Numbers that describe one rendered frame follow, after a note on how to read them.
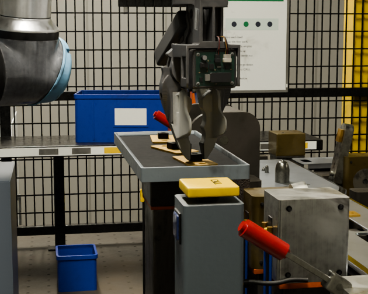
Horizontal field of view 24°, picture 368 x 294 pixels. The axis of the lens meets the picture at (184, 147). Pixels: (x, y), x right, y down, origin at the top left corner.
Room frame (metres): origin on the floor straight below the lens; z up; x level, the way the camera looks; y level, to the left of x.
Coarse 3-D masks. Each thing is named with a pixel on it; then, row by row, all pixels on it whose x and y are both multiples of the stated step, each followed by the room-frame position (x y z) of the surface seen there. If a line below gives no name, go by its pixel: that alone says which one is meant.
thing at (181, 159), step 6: (174, 156) 1.14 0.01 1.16; (180, 156) 1.14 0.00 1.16; (192, 156) 1.10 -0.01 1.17; (198, 156) 1.11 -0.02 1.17; (180, 162) 1.11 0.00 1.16; (186, 162) 1.09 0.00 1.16; (192, 162) 1.09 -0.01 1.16; (198, 162) 1.09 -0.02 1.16; (204, 162) 1.09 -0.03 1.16; (210, 162) 1.09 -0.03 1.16
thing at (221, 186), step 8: (184, 184) 0.96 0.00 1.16; (192, 184) 0.95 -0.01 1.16; (200, 184) 0.95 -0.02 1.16; (208, 184) 0.95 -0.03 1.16; (216, 184) 0.95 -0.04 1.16; (224, 184) 0.95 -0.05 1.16; (232, 184) 0.95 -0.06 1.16; (184, 192) 0.95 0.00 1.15; (192, 192) 0.93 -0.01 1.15; (200, 192) 0.93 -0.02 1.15; (208, 192) 0.94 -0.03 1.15; (216, 192) 0.94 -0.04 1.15; (224, 192) 0.94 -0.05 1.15; (232, 192) 0.94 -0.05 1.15; (200, 200) 0.96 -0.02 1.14; (208, 200) 0.95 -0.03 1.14; (216, 200) 0.96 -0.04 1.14
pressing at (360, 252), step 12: (300, 168) 2.03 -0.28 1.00; (264, 180) 1.86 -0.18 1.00; (300, 180) 1.86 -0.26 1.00; (312, 180) 1.86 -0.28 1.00; (324, 180) 1.86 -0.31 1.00; (360, 204) 1.62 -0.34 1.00; (360, 216) 1.50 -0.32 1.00; (348, 240) 1.32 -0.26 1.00; (360, 240) 1.32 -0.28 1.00; (348, 252) 1.25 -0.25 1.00; (360, 252) 1.25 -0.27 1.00; (348, 264) 1.18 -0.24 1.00; (360, 264) 1.17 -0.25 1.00
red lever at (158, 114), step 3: (156, 111) 1.92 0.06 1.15; (159, 111) 1.92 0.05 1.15; (153, 114) 1.92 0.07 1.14; (156, 114) 1.91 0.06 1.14; (159, 114) 1.91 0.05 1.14; (162, 114) 1.92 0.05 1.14; (156, 117) 1.91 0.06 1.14; (159, 117) 1.91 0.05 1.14; (162, 117) 1.91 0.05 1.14; (165, 117) 1.92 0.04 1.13; (159, 120) 1.91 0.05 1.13; (162, 120) 1.91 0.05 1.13; (165, 120) 1.91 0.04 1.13; (162, 123) 1.92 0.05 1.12; (165, 123) 1.92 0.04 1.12; (168, 123) 1.91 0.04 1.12; (168, 126) 1.92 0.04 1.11
